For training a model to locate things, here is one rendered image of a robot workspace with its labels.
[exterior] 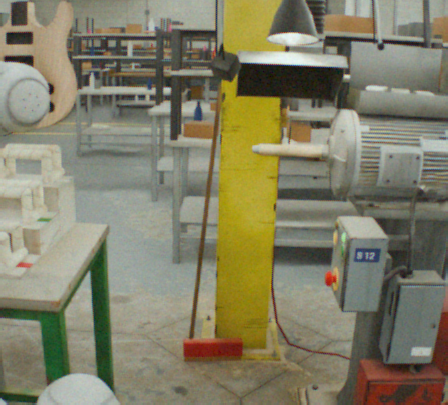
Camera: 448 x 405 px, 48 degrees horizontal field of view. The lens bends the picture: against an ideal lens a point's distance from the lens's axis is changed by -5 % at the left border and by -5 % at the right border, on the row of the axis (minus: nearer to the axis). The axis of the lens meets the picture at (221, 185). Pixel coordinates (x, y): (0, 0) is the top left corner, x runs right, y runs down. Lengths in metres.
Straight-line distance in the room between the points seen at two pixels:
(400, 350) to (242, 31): 1.47
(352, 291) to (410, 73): 0.70
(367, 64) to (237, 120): 0.93
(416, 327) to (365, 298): 0.31
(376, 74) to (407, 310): 0.69
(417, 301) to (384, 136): 0.47
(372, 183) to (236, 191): 1.09
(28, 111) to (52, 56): 0.88
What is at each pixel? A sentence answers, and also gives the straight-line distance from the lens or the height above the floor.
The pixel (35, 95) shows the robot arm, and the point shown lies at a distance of 0.82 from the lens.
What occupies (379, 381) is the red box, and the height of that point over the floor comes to 0.61.
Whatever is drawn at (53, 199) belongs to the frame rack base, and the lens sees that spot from 1.70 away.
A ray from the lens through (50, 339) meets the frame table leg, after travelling 1.42.
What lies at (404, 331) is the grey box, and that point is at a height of 0.78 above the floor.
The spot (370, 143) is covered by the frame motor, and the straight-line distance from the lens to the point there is 1.47.
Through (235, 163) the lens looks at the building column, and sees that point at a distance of 2.43.
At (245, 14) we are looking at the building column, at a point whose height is 1.68.
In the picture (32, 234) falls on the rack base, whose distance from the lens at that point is 1.58.
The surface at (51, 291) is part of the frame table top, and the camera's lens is 1.40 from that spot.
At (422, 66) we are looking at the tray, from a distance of 1.67.
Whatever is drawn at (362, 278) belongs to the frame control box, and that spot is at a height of 1.01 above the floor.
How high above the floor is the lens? 1.54
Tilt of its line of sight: 15 degrees down
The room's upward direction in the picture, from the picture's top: 2 degrees clockwise
